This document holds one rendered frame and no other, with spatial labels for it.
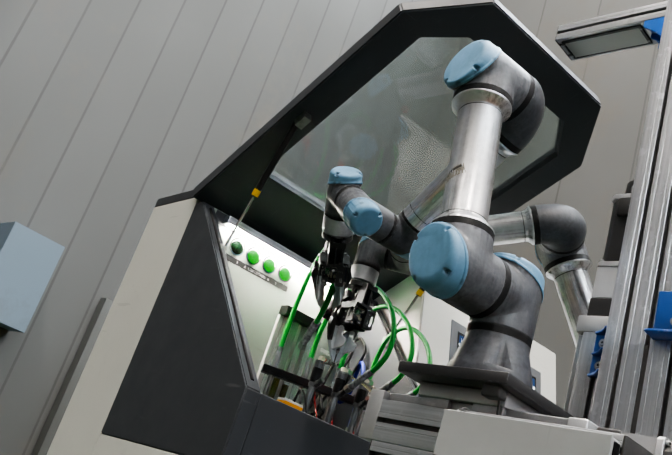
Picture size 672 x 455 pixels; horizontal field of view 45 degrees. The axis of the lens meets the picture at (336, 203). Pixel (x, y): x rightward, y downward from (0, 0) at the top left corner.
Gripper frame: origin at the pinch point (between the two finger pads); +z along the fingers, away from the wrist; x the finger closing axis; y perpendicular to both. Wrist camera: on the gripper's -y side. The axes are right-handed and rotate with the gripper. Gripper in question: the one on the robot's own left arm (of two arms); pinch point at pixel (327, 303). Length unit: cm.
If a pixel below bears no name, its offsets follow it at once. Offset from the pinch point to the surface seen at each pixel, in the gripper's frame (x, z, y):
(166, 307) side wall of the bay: -40.4, 12.7, -11.5
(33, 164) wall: -119, 31, -145
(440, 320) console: 38, 26, -43
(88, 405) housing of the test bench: -59, 43, -8
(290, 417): -6.6, 10.1, 32.1
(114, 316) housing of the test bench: -58, 29, -30
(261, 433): -12.3, 10.8, 37.3
